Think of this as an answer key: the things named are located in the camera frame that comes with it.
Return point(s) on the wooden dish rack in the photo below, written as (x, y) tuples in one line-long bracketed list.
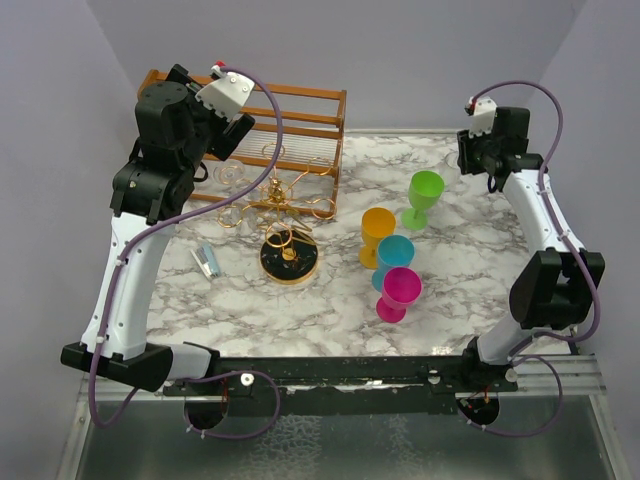
[(314, 125)]

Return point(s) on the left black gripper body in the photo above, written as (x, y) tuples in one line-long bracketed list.
[(221, 139)]

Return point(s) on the pink plastic goblet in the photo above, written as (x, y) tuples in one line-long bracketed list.
[(400, 289)]

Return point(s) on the orange plastic goblet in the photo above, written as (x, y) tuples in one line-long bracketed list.
[(377, 223)]

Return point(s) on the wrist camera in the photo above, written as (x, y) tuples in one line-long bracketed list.
[(226, 94), (482, 111)]

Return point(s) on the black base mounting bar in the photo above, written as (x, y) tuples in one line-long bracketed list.
[(327, 386)]

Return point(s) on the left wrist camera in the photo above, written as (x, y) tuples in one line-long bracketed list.
[(226, 94)]

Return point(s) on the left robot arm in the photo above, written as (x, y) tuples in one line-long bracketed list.
[(179, 121)]

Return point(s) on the blue plastic goblet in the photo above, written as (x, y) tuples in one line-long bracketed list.
[(393, 251)]

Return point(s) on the gold wire wine glass rack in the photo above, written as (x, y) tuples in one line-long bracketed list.
[(289, 254)]

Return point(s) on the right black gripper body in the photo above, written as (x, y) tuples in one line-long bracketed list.
[(475, 152)]

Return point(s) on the green plastic goblet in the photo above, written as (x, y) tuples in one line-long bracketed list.
[(425, 189)]

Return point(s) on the small blue white packet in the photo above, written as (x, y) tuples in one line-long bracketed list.
[(206, 261)]

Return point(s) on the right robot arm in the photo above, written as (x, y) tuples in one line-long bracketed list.
[(554, 290)]

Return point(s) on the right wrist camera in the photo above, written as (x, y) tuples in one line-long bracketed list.
[(482, 111)]

